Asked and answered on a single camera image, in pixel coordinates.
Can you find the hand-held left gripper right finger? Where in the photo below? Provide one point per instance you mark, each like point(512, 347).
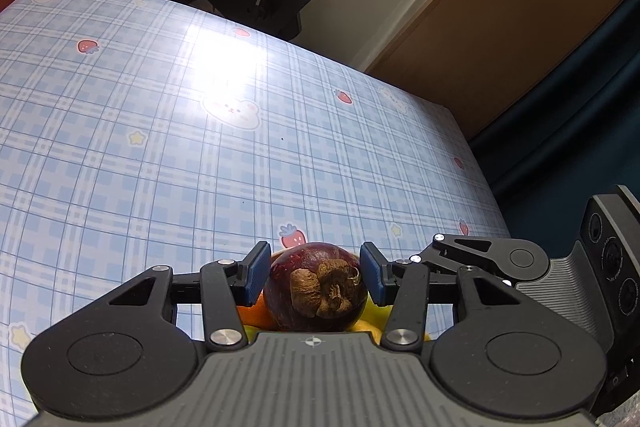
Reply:
point(372, 277)

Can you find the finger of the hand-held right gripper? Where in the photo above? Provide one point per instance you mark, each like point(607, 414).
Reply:
point(440, 253)

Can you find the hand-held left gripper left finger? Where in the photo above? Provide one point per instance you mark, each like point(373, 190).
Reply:
point(257, 272)

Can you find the dark purple mangosteen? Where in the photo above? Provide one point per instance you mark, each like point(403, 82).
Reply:
point(295, 264)

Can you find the small orange mandarin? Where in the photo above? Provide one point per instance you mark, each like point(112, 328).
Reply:
point(252, 314)

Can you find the yellow lemon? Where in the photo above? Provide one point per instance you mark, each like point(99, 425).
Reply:
point(372, 324)

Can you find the dark blue curtain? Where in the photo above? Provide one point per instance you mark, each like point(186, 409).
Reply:
point(575, 132)

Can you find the blue plaid tablecloth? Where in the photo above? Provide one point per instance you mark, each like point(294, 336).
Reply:
point(150, 132)

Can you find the brown wooden door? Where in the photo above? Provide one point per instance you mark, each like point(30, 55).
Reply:
point(500, 22)

